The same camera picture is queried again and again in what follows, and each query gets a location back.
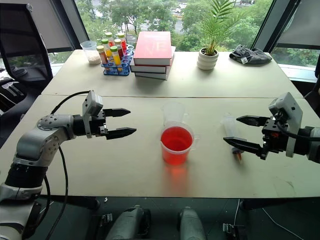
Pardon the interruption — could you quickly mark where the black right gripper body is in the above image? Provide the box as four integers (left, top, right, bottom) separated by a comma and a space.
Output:
261, 112, 289, 154

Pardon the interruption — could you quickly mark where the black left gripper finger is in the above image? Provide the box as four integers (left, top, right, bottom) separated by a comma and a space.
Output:
104, 127, 138, 141
103, 107, 132, 119

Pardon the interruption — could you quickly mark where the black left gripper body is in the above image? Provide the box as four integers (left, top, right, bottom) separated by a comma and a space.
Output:
90, 109, 109, 138

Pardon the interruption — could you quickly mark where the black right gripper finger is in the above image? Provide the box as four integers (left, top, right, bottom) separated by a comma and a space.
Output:
222, 136, 268, 161
235, 114, 272, 127

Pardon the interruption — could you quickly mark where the clear tube with orange tip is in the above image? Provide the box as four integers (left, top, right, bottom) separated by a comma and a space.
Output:
220, 112, 245, 165

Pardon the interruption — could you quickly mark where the clear plastic beaker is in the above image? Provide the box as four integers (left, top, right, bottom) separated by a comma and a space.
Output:
162, 101, 189, 127

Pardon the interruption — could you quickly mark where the beaker with red liquid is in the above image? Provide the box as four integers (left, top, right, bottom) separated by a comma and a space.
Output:
159, 121, 201, 166

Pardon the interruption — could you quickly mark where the clear cup with white grains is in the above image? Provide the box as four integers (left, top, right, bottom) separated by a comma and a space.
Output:
80, 40, 102, 67

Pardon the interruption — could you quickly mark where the blue test tube rack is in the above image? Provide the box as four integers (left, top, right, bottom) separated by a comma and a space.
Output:
100, 43, 135, 76

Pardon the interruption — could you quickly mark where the red book with white pages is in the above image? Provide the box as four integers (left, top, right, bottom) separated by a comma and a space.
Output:
134, 59, 173, 81
129, 45, 176, 74

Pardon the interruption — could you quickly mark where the green-capped tube yellow liquid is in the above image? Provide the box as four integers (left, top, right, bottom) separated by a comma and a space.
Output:
109, 45, 122, 67

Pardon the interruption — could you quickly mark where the yellow-capped tube brown-red liquid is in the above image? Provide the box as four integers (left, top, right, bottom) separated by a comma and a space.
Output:
96, 45, 109, 65

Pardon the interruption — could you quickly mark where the black chair with armrest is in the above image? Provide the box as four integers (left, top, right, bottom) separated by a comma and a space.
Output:
303, 73, 320, 107

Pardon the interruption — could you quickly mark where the orange-capped tube dark red liquid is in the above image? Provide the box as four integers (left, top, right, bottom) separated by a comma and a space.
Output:
113, 38, 124, 60

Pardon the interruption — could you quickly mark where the crumpled grey cloth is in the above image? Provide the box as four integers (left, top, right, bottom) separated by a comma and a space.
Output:
228, 44, 273, 66

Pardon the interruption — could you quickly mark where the green-capped tube orange liquid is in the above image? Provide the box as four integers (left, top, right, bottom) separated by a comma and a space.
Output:
100, 38, 112, 59

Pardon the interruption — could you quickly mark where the large red hardcover book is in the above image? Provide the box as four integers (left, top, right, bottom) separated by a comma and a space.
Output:
133, 30, 174, 67

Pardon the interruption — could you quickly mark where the white ribbed plant pot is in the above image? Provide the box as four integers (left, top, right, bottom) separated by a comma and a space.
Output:
196, 47, 220, 71

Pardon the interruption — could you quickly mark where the dark rounded grey shape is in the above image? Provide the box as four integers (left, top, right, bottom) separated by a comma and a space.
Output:
177, 206, 208, 240
104, 205, 152, 240

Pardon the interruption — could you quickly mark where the green palm plant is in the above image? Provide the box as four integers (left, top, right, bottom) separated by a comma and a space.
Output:
199, 0, 242, 56

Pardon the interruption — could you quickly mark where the black mesh office chair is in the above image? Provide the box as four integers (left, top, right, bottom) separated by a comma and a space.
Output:
0, 3, 54, 120

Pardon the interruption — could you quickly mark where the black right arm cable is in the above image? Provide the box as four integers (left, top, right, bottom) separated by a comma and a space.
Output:
275, 120, 320, 139

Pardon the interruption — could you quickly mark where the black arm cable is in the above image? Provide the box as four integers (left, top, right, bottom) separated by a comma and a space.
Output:
42, 90, 91, 240
275, 120, 320, 139

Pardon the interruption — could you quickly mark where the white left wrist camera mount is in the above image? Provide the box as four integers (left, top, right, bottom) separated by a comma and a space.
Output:
82, 90, 104, 139

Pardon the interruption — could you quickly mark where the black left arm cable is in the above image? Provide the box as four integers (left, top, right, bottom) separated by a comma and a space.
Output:
42, 90, 91, 240

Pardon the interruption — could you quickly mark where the thin white cable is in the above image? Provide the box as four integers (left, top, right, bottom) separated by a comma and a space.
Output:
233, 198, 241, 227

